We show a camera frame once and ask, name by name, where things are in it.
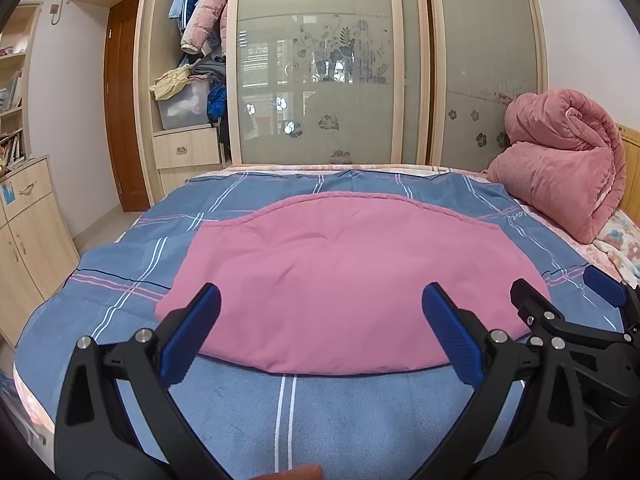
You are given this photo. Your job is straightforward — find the pink floral bed cover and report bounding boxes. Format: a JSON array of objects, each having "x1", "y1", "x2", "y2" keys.
[{"x1": 12, "y1": 162, "x2": 640, "y2": 431}]

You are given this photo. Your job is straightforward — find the blue plaid bed sheet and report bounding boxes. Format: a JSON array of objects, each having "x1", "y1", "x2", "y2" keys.
[{"x1": 14, "y1": 170, "x2": 626, "y2": 480}]

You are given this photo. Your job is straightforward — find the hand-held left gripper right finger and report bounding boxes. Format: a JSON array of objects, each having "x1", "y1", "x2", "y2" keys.
[{"x1": 415, "y1": 282, "x2": 589, "y2": 480}]

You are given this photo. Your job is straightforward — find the yellow crumpled cloth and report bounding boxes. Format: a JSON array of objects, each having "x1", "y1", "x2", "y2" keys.
[{"x1": 150, "y1": 66, "x2": 193, "y2": 101}]

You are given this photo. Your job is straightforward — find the pink hanging puffer jacket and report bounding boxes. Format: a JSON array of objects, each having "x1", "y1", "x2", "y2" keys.
[{"x1": 181, "y1": 0, "x2": 232, "y2": 58}]

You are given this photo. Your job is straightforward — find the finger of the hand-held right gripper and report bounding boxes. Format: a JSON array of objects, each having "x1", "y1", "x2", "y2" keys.
[
  {"x1": 510, "y1": 279, "x2": 626, "y2": 348},
  {"x1": 584, "y1": 265, "x2": 640, "y2": 343}
]

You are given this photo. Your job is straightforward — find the grey folded clothes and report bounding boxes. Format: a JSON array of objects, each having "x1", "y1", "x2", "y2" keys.
[{"x1": 190, "y1": 55, "x2": 226, "y2": 83}]

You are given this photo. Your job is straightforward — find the row of books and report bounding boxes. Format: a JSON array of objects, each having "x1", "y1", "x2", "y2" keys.
[{"x1": 0, "y1": 130, "x2": 26, "y2": 163}]

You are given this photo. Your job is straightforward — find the wooden headboard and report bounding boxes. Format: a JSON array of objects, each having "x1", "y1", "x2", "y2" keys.
[{"x1": 617, "y1": 122, "x2": 640, "y2": 211}]

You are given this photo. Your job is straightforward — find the wardrobe drawer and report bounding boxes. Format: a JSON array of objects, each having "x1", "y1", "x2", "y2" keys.
[
  {"x1": 152, "y1": 127, "x2": 223, "y2": 168},
  {"x1": 157, "y1": 165, "x2": 226, "y2": 202}
]

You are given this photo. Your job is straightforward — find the person's left hand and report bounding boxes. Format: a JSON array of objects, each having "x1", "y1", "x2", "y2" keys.
[{"x1": 265, "y1": 464, "x2": 323, "y2": 480}]

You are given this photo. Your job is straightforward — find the light wooden cabinet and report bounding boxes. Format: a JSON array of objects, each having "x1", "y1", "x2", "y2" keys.
[{"x1": 0, "y1": 155, "x2": 81, "y2": 348}]

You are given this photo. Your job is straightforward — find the clear plastic storage box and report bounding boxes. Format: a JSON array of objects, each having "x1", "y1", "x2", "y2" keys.
[{"x1": 157, "y1": 80, "x2": 211, "y2": 131}]

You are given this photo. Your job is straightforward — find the pink rolled quilt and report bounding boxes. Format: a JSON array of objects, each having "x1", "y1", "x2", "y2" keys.
[{"x1": 486, "y1": 89, "x2": 628, "y2": 243}]

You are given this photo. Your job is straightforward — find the blue puffer garment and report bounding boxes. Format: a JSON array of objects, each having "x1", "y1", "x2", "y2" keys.
[{"x1": 207, "y1": 82, "x2": 228, "y2": 123}]

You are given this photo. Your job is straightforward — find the light wooden bookshelf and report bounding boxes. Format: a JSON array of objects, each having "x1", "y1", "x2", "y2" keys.
[{"x1": 0, "y1": 2, "x2": 41, "y2": 171}]

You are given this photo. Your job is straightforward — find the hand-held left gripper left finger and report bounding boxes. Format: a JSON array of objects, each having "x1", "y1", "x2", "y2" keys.
[{"x1": 54, "y1": 282, "x2": 232, "y2": 480}]

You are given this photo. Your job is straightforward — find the frosted floral sliding door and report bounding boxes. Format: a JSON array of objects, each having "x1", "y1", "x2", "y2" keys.
[{"x1": 227, "y1": 0, "x2": 403, "y2": 166}]

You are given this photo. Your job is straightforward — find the brown wooden door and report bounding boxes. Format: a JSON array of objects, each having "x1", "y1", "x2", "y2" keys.
[{"x1": 104, "y1": 0, "x2": 151, "y2": 213}]

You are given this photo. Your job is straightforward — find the light blue hanging clothes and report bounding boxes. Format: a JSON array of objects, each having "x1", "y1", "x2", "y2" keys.
[{"x1": 169, "y1": 0, "x2": 208, "y2": 33}]

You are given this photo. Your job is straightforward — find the light wooden wardrobe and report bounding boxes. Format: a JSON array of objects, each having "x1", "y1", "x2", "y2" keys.
[{"x1": 132, "y1": 0, "x2": 551, "y2": 211}]

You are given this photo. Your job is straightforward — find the pink and white hooded jacket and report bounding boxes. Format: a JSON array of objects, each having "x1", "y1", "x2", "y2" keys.
[{"x1": 155, "y1": 191, "x2": 552, "y2": 377}]

